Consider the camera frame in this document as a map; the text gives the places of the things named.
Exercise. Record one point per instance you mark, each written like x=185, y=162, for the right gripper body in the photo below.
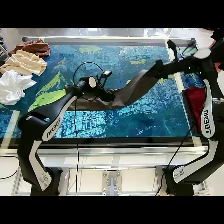
x=156, y=69

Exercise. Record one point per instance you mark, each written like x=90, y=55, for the dark brown shirt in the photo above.
x=133, y=90

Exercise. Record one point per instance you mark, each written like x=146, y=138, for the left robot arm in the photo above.
x=43, y=123

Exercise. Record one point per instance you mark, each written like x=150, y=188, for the black garment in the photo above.
x=219, y=41

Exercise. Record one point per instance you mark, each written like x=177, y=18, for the rust brown garment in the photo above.
x=35, y=47

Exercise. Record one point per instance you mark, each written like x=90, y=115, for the cream striped garment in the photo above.
x=26, y=62

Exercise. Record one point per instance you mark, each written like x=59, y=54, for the white garment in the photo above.
x=13, y=86

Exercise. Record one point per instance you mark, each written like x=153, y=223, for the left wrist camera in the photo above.
x=106, y=74

